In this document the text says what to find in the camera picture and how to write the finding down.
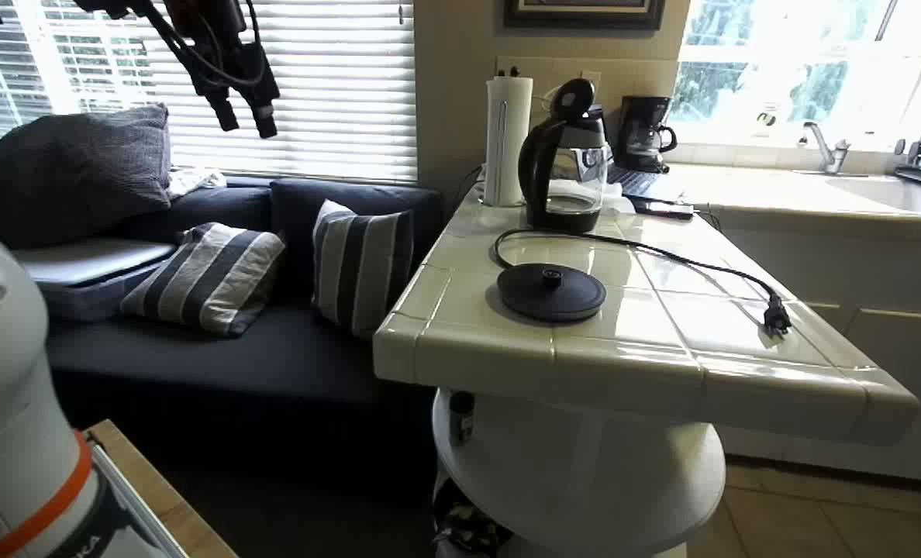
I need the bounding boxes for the upright striped pillow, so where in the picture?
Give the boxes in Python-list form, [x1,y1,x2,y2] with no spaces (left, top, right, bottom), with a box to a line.
[309,197,419,342]

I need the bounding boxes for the wide striped pillow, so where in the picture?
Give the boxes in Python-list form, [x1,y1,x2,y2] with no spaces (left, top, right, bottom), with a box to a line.
[115,222,290,342]

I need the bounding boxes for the black round kettle base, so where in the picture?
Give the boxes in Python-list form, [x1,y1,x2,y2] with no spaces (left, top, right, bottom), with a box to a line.
[498,260,607,326]

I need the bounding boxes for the grey closed laptop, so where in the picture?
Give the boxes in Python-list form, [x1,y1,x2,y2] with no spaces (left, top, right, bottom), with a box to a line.
[11,237,181,292]

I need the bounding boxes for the dark blue sofa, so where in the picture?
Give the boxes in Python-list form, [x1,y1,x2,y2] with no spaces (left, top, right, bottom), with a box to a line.
[0,174,446,508]

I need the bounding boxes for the chrome sink faucet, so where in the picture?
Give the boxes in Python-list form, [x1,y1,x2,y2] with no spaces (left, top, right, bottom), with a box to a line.
[802,118,852,179]

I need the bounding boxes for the white crumpled cloth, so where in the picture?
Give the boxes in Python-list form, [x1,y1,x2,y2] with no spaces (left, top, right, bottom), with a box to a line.
[167,166,231,202]

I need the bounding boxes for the white window blinds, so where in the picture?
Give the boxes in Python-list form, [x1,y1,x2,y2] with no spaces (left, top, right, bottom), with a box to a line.
[0,0,421,189]

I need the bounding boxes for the black kettle base power cord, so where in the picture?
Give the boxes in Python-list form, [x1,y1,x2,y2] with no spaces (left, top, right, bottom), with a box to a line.
[489,226,797,342]

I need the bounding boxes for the white round pedestal base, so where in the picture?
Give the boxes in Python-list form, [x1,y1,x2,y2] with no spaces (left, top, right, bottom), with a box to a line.
[427,385,732,558]

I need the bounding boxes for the black drip coffee maker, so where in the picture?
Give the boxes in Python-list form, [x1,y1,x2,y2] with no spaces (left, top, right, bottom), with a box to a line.
[614,94,683,176]

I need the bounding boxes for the white kitchen cabinet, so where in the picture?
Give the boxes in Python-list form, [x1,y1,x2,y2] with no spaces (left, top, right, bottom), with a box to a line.
[698,202,921,489]

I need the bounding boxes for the black flat phone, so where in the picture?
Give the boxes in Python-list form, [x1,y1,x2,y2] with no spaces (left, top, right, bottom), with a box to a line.
[627,193,698,223]

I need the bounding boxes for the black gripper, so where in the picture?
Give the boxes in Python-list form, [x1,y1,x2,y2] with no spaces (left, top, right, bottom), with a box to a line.
[160,0,284,143]

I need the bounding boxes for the white paper towel roll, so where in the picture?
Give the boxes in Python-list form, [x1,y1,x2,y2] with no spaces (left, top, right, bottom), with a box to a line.
[481,66,537,212]

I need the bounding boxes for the dark framed wall picture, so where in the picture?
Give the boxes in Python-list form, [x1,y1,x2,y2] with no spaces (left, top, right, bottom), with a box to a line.
[500,0,670,34]

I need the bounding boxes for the large dark grey pillow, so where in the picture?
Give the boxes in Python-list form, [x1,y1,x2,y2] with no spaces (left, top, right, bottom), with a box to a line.
[0,103,178,253]

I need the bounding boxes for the black glass electric kettle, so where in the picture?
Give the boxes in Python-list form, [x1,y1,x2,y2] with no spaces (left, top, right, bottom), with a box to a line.
[516,77,619,237]

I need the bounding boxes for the blue flat cushion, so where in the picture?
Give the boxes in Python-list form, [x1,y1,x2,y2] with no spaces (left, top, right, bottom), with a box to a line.
[36,260,178,326]

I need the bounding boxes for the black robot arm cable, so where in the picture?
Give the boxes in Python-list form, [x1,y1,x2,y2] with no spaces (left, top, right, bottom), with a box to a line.
[71,0,236,100]

